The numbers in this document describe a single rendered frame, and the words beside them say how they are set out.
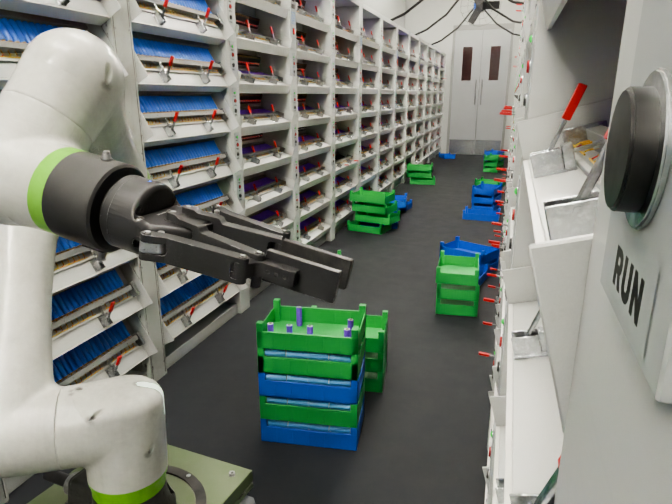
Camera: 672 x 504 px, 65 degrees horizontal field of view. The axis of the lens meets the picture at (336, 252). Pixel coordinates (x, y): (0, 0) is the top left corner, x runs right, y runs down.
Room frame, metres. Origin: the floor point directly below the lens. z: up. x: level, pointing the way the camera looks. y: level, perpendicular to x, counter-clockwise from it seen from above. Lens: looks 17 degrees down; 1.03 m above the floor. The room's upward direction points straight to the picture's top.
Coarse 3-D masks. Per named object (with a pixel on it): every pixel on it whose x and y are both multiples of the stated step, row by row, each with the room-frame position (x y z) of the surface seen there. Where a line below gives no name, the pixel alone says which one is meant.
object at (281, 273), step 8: (248, 264) 0.43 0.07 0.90; (256, 264) 0.43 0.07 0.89; (264, 264) 0.43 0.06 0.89; (272, 264) 0.44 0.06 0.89; (280, 264) 0.44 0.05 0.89; (240, 272) 0.42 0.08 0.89; (248, 272) 0.43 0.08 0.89; (256, 272) 0.43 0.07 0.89; (264, 272) 0.43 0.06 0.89; (272, 272) 0.43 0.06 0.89; (280, 272) 0.43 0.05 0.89; (288, 272) 0.43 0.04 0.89; (296, 272) 0.43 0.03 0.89; (272, 280) 0.43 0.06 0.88; (280, 280) 0.43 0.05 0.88; (288, 280) 0.43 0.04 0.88; (296, 280) 0.43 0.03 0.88
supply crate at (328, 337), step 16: (272, 320) 1.55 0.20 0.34; (288, 320) 1.58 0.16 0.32; (304, 320) 1.57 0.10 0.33; (320, 320) 1.57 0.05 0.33; (336, 320) 1.56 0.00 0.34; (256, 336) 1.40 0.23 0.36; (272, 336) 1.39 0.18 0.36; (288, 336) 1.38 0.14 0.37; (304, 336) 1.37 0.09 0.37; (320, 336) 1.37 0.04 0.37; (336, 336) 1.36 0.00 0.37; (352, 336) 1.35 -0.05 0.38; (320, 352) 1.37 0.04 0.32; (336, 352) 1.36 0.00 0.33; (352, 352) 1.35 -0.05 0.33
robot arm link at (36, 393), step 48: (0, 240) 0.85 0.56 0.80; (48, 240) 0.89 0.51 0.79; (0, 288) 0.80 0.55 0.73; (48, 288) 0.85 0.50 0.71; (0, 336) 0.76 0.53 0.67; (48, 336) 0.81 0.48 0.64; (0, 384) 0.71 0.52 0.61; (48, 384) 0.75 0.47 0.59; (0, 432) 0.67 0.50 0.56; (48, 432) 0.68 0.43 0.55
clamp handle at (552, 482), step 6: (558, 462) 0.28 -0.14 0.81; (558, 468) 0.28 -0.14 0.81; (552, 474) 0.28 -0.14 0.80; (552, 480) 0.28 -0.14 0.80; (546, 486) 0.28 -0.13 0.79; (552, 486) 0.27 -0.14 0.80; (540, 492) 0.28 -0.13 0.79; (546, 492) 0.27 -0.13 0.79; (552, 492) 0.27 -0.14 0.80; (540, 498) 0.28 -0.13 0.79; (546, 498) 0.27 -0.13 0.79
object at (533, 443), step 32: (512, 288) 0.69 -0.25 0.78; (512, 320) 0.63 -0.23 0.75; (512, 352) 0.54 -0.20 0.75; (512, 384) 0.47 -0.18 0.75; (544, 384) 0.46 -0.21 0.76; (512, 416) 0.42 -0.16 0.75; (544, 416) 0.40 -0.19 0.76; (512, 448) 0.37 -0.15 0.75; (544, 448) 0.36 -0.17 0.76; (512, 480) 0.33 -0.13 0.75; (544, 480) 0.32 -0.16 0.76
